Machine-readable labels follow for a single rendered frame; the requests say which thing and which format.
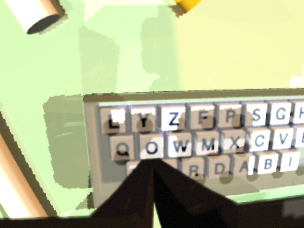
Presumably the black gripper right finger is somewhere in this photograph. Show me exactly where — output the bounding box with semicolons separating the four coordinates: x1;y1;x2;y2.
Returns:
151;159;304;228

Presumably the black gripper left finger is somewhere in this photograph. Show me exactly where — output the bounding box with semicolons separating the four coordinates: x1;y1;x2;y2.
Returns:
0;159;154;228

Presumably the grey keyboard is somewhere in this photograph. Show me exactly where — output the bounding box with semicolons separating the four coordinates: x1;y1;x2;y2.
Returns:
83;88;304;208

